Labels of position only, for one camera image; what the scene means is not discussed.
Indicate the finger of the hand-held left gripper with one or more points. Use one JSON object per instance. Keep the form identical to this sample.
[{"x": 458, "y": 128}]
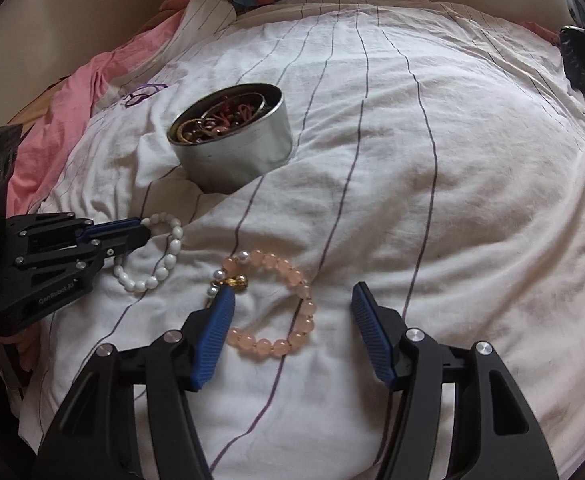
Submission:
[
  {"x": 122, "y": 242},
  {"x": 107, "y": 226}
]

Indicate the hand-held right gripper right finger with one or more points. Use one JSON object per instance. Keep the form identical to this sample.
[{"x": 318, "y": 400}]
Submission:
[{"x": 370, "y": 330}]

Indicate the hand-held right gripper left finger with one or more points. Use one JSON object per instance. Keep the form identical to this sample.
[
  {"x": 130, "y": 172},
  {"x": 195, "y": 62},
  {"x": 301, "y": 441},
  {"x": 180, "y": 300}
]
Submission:
[{"x": 217, "y": 325}]

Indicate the heap of mixed jewelry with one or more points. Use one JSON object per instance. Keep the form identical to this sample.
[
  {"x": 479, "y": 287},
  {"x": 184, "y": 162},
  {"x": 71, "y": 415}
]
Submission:
[{"x": 212, "y": 125}]

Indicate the round metal bowl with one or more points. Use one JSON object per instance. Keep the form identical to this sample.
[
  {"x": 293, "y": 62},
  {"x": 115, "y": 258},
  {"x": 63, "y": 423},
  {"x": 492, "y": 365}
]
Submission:
[{"x": 242, "y": 150}]

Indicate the person's left hand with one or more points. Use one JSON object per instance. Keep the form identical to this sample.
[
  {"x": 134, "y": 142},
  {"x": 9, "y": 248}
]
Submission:
[{"x": 25, "y": 350}]

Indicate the pink bed sheet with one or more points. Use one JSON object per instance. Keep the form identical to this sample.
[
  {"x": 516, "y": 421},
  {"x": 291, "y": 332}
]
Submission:
[{"x": 72, "y": 110}]

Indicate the purple glasses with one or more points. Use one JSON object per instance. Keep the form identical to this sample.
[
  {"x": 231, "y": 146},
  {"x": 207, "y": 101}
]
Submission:
[{"x": 145, "y": 88}]

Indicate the white striped duvet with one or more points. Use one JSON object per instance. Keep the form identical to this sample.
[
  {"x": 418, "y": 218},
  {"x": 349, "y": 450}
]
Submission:
[{"x": 422, "y": 185}]

